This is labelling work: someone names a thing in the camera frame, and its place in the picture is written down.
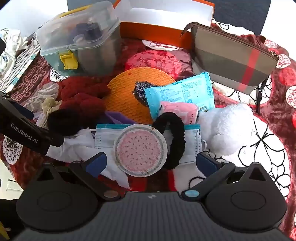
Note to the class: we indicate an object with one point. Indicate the blue face mask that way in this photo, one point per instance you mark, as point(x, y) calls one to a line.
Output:
point(104, 139)

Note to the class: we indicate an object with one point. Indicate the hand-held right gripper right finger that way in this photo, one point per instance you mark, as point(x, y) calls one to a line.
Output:
point(205, 163)

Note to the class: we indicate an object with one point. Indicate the red printed blanket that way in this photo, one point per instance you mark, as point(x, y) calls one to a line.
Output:
point(148, 60)

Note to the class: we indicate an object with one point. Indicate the white plush toy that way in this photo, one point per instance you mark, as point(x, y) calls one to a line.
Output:
point(226, 125)

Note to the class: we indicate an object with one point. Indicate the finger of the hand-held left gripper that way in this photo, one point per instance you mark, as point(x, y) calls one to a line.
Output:
point(20, 110)

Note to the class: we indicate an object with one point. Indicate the dark red fluffy scrunchie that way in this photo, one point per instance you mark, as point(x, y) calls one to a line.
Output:
point(81, 97)

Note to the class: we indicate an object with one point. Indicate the steel wool scrubber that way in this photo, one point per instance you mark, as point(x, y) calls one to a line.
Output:
point(140, 90)

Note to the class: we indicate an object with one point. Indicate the orange ball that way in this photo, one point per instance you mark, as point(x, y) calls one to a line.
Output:
point(122, 92)

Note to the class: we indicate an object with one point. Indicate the cream scrunchie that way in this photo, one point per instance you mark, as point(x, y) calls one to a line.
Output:
point(49, 104)

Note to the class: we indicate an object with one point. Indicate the purple cloth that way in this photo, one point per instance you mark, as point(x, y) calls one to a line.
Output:
point(118, 117)

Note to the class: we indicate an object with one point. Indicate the orange cardboard box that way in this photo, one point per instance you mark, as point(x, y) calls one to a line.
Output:
point(148, 27)

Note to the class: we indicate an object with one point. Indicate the white crumpled tissue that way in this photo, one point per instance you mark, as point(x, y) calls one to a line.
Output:
point(76, 148)

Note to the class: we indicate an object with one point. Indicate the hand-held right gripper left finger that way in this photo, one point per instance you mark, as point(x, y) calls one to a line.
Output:
point(98, 163)

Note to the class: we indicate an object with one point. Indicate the thin black fuzzy scrunchie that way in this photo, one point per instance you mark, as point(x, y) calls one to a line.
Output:
point(179, 139)

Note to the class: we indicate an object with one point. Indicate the blue wet wipes packet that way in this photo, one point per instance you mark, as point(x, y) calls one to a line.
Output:
point(180, 92)

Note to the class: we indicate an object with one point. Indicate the thick black fluffy scrunchie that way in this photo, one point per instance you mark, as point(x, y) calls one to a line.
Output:
point(62, 120)

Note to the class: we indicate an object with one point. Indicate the grey cardboard box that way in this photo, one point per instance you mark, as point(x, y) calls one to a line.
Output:
point(231, 60)

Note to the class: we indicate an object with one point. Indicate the pink soft packet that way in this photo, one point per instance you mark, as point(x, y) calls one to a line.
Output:
point(178, 110)

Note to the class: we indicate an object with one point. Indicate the clear plastic box yellow latch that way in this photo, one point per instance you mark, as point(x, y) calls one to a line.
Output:
point(92, 51)

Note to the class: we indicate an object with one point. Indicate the striped white cloth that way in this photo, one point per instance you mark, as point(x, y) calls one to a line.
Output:
point(20, 62)

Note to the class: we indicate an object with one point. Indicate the round pink powder puff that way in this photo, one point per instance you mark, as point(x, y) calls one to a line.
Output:
point(138, 150)

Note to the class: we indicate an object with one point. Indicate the dark blue bottle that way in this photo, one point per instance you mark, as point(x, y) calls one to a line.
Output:
point(89, 31)

